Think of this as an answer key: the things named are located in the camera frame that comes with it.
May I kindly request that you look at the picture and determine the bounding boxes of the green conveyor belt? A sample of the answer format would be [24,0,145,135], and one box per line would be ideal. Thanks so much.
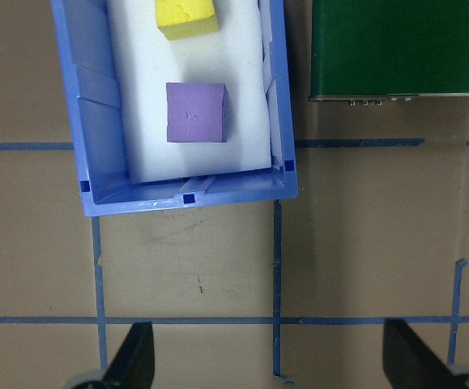
[307,0,469,107]

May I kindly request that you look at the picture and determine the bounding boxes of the purple foam block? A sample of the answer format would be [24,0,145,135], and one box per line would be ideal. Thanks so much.
[165,82,230,143]

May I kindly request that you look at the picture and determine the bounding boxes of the white foam pad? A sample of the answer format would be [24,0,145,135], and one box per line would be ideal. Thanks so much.
[106,0,275,183]

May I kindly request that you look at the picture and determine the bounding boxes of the yellow foam block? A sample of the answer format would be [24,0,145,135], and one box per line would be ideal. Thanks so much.
[154,0,220,41]

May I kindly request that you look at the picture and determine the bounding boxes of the blue plastic storage bin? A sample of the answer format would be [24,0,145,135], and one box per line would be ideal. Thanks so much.
[49,0,300,218]

